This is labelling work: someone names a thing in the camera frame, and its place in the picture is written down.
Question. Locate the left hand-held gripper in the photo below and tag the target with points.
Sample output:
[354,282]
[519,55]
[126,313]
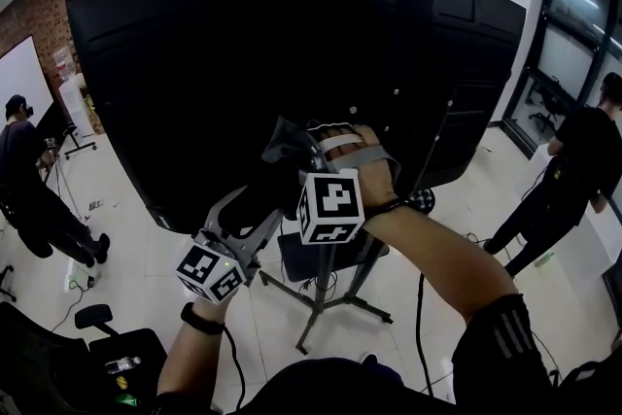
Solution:
[204,267]

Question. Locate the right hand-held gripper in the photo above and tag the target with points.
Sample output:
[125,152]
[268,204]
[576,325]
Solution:
[330,204]

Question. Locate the grey cloth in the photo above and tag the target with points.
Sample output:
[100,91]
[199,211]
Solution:
[284,143]

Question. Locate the black TV stand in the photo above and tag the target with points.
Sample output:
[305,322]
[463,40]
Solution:
[323,291]

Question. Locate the person's right forearm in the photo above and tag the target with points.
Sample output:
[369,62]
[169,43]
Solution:
[437,252]

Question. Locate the person's left forearm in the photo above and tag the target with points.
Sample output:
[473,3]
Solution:
[187,359]

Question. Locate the whiteboard on black stand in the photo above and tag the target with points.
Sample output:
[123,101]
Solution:
[19,78]

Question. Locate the person's right hand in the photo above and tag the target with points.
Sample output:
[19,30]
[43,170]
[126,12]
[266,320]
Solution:
[374,180]

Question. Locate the black wristband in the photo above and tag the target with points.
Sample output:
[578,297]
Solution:
[201,321]

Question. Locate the checkered round stool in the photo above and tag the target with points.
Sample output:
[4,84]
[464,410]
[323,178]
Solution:
[422,201]

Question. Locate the large black TV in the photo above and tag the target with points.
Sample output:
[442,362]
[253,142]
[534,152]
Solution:
[194,63]

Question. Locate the black power adapter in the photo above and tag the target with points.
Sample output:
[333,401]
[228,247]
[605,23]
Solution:
[90,281]

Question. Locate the clear water bottle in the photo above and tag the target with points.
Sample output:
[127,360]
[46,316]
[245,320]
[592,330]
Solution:
[121,364]

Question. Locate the person's black shoe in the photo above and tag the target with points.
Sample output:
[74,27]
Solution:
[370,358]

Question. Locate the small yellow packet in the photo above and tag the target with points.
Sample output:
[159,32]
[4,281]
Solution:
[122,382]

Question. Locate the white cabinet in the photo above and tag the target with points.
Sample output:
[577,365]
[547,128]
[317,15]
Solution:
[78,107]

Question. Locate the person's dark clothing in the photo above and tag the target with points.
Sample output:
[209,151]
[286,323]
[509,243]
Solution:
[350,391]

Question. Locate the small green packet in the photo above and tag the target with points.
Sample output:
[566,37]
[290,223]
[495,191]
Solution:
[126,400]

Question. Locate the black office chair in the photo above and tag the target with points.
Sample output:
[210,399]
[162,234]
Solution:
[58,369]
[549,112]

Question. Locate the green spray bottle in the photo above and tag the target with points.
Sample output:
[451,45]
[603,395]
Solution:
[544,260]

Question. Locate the black framed glass door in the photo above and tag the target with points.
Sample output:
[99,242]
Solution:
[573,39]

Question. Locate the black flat panel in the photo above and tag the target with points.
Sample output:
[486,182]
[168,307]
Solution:
[613,287]

